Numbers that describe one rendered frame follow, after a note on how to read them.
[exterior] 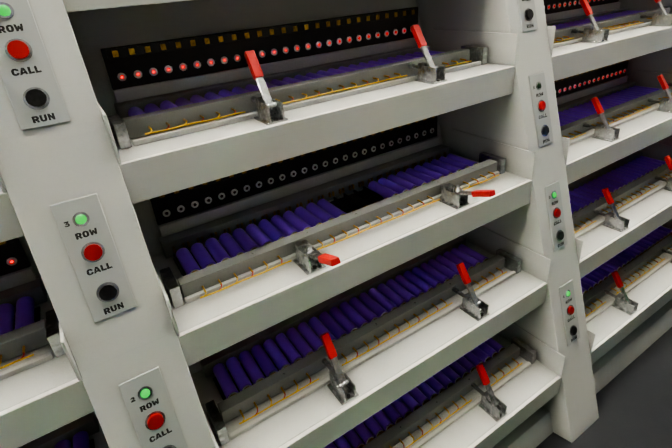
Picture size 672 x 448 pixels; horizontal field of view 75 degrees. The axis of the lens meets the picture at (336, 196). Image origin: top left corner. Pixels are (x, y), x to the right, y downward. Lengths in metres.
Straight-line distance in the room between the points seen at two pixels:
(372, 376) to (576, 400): 0.49
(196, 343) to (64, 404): 0.13
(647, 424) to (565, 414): 0.17
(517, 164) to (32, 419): 0.75
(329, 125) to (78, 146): 0.28
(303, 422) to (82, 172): 0.41
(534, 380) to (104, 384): 0.73
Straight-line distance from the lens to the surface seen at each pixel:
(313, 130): 0.55
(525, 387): 0.95
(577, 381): 1.04
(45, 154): 0.49
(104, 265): 0.49
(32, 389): 0.55
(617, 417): 1.15
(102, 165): 0.48
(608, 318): 1.15
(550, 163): 0.86
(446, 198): 0.71
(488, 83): 0.75
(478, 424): 0.88
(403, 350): 0.72
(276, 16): 0.78
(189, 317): 0.54
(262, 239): 0.61
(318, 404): 0.66
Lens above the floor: 0.74
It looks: 11 degrees down
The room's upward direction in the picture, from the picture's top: 14 degrees counter-clockwise
